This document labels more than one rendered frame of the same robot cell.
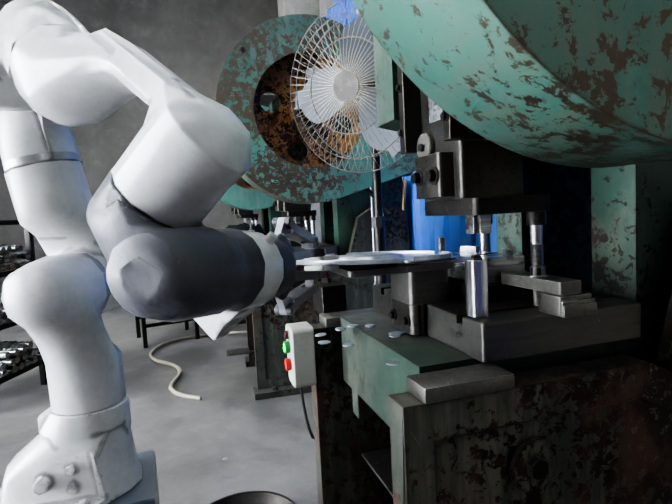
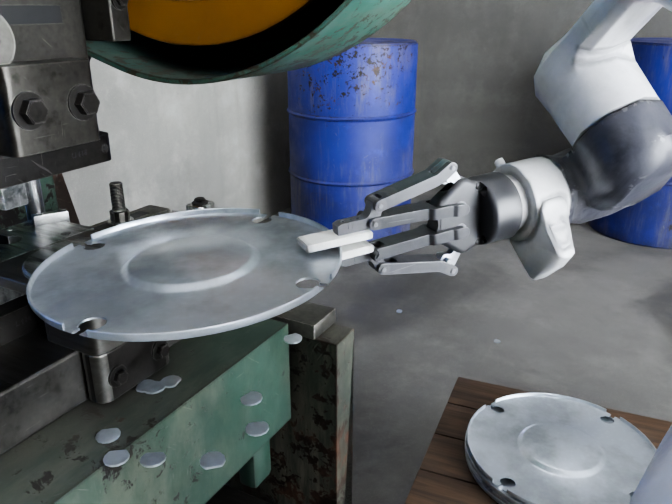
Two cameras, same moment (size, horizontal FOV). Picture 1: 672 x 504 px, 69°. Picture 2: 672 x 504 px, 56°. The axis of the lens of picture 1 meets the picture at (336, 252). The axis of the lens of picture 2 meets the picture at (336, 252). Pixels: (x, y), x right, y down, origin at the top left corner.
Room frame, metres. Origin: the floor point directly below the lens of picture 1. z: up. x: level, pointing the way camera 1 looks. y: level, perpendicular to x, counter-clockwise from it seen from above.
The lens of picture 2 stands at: (1.17, 0.44, 1.02)
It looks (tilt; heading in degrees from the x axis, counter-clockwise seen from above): 21 degrees down; 225
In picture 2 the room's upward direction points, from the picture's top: straight up
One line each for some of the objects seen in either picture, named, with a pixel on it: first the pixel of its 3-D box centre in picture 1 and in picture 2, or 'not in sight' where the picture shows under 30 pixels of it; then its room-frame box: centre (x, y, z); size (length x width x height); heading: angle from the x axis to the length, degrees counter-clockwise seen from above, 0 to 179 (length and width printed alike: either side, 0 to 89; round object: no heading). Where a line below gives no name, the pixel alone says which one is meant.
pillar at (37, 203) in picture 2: (536, 241); (32, 193); (0.90, -0.37, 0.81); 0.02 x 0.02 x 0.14
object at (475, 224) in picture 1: (476, 223); (4, 188); (0.96, -0.28, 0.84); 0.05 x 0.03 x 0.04; 17
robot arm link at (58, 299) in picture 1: (68, 333); not in sight; (0.75, 0.42, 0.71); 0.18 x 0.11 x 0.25; 176
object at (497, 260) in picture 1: (480, 265); (15, 259); (0.96, -0.28, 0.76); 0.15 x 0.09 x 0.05; 17
